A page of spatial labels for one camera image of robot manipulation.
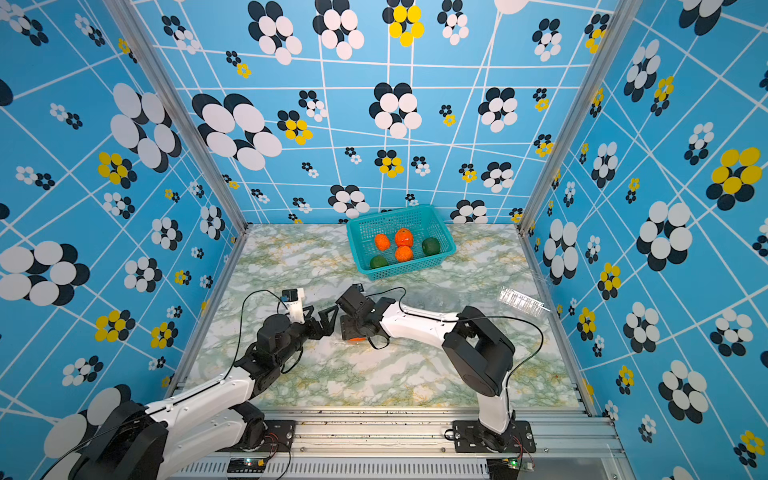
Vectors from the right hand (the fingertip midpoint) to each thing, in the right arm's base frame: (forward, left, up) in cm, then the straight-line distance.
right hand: (355, 326), depth 88 cm
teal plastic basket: (+44, -23, 0) cm, 49 cm away
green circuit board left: (-34, +24, -7) cm, 42 cm away
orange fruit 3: (+28, -15, +1) cm, 31 cm away
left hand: (+2, +6, +8) cm, 11 cm away
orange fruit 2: (+33, -7, +1) cm, 34 cm away
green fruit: (+32, -25, 0) cm, 40 cm away
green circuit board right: (-33, -38, -5) cm, 51 cm away
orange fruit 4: (-6, -2, +4) cm, 8 cm away
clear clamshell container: (+13, -27, -4) cm, 30 cm away
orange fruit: (+34, -15, +2) cm, 38 cm away
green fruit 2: (+24, -6, +1) cm, 25 cm away
